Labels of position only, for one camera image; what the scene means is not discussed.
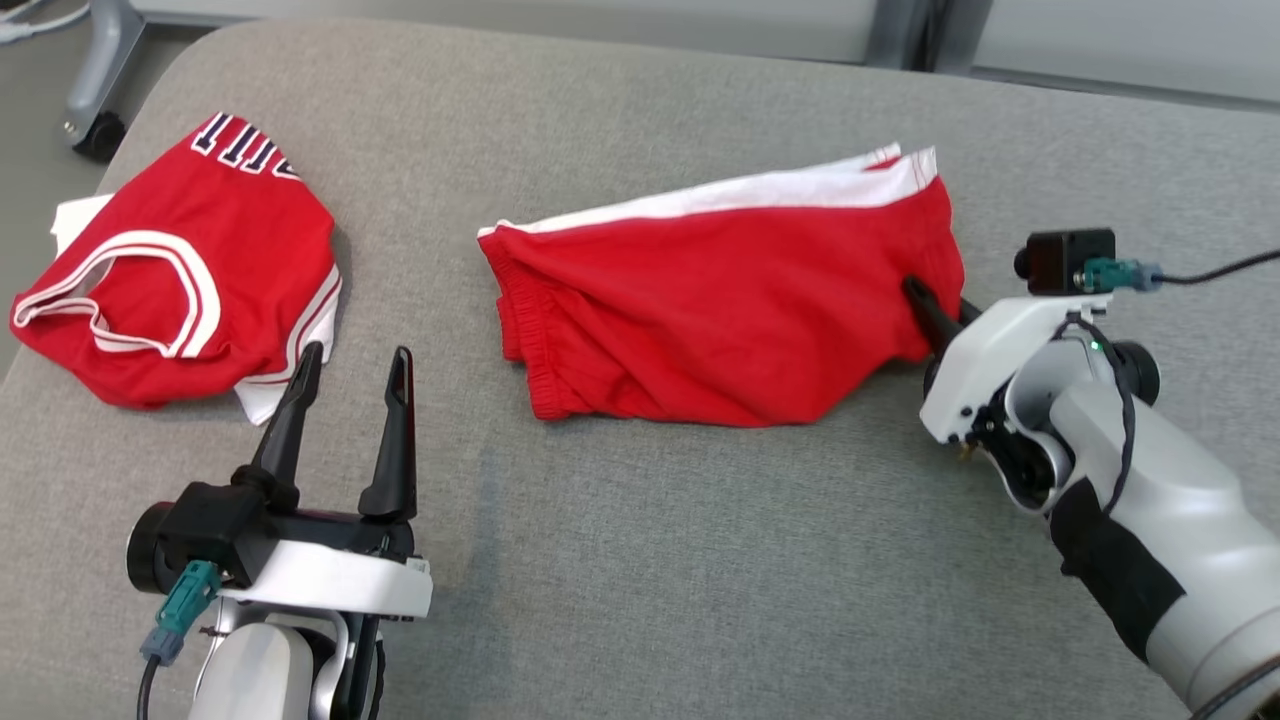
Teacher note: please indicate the red shorts white stripe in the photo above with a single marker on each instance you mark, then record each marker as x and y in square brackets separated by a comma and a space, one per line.
[720, 310]

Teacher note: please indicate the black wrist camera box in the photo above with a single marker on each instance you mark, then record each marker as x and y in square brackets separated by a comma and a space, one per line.
[215, 530]
[1060, 260]

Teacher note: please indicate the red basketball jersey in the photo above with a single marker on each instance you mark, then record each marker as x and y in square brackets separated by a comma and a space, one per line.
[200, 260]

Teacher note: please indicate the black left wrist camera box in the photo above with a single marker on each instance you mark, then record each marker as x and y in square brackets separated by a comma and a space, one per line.
[215, 530]

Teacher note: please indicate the grey frame leg with caster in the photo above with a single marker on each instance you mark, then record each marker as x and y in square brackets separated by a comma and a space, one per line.
[105, 60]

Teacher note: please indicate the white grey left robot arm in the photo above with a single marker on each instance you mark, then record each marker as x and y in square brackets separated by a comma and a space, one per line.
[260, 670]

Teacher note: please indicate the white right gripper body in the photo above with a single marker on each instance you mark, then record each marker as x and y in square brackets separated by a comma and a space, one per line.
[985, 360]

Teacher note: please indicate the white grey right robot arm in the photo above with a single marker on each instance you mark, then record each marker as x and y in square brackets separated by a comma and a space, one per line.
[1170, 510]

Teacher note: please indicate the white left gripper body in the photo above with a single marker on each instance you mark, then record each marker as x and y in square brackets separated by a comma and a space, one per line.
[340, 585]

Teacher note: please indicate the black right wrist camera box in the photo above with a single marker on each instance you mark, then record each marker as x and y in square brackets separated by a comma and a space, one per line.
[1060, 260]

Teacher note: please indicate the grey metal post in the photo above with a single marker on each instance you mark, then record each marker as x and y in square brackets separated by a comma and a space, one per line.
[900, 30]

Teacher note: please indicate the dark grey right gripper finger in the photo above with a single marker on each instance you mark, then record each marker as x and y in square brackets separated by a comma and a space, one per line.
[935, 318]
[970, 309]

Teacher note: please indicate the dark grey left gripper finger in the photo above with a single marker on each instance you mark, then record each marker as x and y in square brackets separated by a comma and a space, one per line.
[395, 460]
[290, 440]

